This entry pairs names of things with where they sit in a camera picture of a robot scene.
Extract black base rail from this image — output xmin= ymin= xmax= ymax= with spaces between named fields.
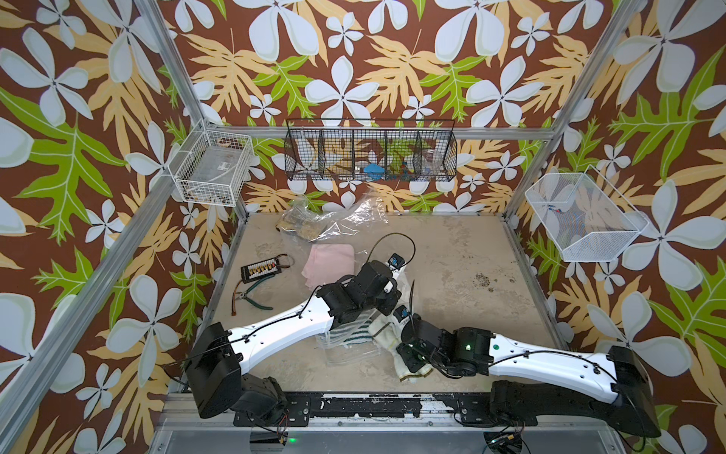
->
xmin=232 ymin=393 xmax=538 ymax=429

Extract green handled pliers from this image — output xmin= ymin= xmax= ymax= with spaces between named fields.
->
xmin=231 ymin=277 xmax=273 ymax=317

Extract clear plastic vacuum bag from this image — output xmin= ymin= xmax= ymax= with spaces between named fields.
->
xmin=275 ymin=193 xmax=416 ymax=366

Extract yellow black screwdriver bit case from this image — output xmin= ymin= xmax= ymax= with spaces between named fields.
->
xmin=275 ymin=207 xmax=328 ymax=241

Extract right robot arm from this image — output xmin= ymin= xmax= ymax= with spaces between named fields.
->
xmin=393 ymin=306 xmax=661 ymax=438

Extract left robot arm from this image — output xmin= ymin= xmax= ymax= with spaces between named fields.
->
xmin=183 ymin=253 xmax=406 ymax=426

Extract black wire basket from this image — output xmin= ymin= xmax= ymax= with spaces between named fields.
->
xmin=281 ymin=118 xmax=459 ymax=183

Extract black parallel charging board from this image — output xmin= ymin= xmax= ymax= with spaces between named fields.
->
xmin=240 ymin=253 xmax=295 ymax=284

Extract white wire basket left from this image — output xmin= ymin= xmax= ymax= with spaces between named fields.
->
xmin=170 ymin=129 xmax=255 ymax=207

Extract white mesh basket right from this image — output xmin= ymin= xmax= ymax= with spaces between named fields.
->
xmin=525 ymin=166 xmax=650 ymax=263

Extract pale green towel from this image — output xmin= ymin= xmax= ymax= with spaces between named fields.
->
xmin=368 ymin=314 xmax=434 ymax=383

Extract green white striped towel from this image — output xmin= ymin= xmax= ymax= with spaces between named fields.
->
xmin=326 ymin=320 xmax=374 ymax=349

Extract pink towel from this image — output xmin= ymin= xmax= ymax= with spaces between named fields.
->
xmin=302 ymin=244 xmax=355 ymax=289

